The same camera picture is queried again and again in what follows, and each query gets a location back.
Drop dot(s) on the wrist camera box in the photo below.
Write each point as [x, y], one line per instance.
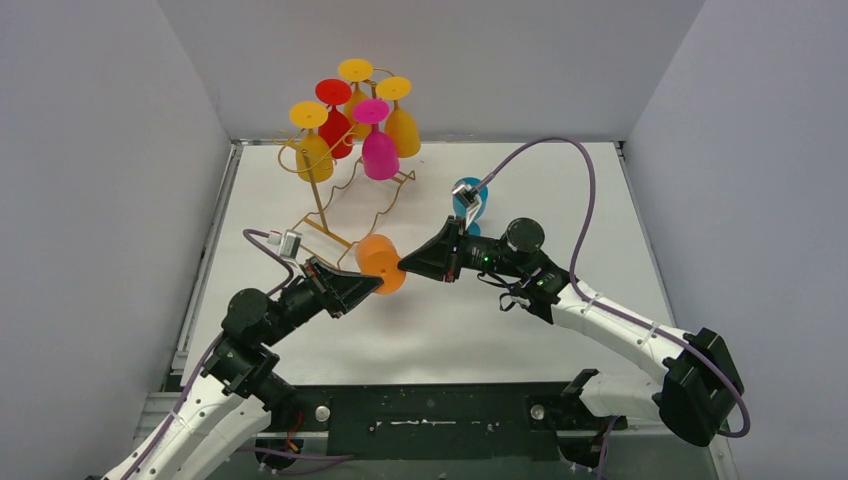
[289, 244]
[467, 201]

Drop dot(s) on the red plastic wine glass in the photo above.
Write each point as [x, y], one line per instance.
[335, 93]

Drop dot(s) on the gold wire glass rack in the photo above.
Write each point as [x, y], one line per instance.
[345, 173]

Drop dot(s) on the black base frame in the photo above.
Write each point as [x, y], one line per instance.
[538, 421]

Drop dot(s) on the orange plastic wine glass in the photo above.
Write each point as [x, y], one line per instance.
[376, 255]

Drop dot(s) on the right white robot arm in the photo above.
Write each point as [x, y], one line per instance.
[691, 384]

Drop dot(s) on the yellow back wine glass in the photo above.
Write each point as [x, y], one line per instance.
[356, 72]

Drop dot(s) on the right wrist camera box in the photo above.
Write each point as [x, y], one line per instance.
[467, 201]

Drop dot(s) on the yellow right wine glass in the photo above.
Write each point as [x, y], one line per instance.
[400, 125]

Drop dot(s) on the blue plastic wine glass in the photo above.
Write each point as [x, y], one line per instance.
[474, 228]

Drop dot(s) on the magenta plastic wine glass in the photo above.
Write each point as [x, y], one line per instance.
[379, 153]

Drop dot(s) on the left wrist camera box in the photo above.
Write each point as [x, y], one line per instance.
[289, 244]

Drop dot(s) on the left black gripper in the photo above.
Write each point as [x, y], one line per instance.
[323, 287]

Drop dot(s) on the yellow front-left wine glass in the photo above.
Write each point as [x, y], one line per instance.
[313, 160]

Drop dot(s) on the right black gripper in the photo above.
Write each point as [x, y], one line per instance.
[439, 257]

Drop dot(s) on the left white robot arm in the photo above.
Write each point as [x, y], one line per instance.
[234, 391]

